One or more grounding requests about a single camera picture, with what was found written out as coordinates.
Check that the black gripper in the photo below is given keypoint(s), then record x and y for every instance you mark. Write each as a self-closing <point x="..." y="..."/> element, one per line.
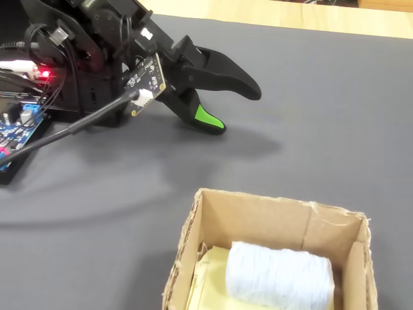
<point x="167" y="48"/>

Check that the pale blue yarn-wrapped block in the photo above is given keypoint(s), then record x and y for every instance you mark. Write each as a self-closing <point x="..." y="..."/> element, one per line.
<point x="277" y="274"/>

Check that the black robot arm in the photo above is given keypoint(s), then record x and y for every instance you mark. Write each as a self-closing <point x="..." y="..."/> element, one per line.
<point x="80" y="38"/>

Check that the brown cardboard box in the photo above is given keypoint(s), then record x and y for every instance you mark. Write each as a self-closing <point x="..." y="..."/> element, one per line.
<point x="258" y="216"/>

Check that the grey table mat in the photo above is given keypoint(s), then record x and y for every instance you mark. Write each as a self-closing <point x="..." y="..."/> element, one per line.
<point x="306" y="145"/>

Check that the small board with red light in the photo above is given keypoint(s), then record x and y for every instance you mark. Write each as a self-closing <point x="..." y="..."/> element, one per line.
<point x="44" y="73"/>

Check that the yellow paper pad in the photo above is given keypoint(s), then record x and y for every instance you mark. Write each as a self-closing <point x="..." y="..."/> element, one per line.
<point x="209" y="284"/>

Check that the white plug connector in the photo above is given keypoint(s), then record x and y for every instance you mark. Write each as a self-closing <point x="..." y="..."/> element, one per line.
<point x="19" y="65"/>

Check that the blue circuit board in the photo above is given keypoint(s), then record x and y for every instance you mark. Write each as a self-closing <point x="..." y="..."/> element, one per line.
<point x="9" y="174"/>
<point x="16" y="132"/>

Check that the black camera circuit board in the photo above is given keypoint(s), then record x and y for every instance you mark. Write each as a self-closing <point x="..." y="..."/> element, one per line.
<point x="148" y="76"/>

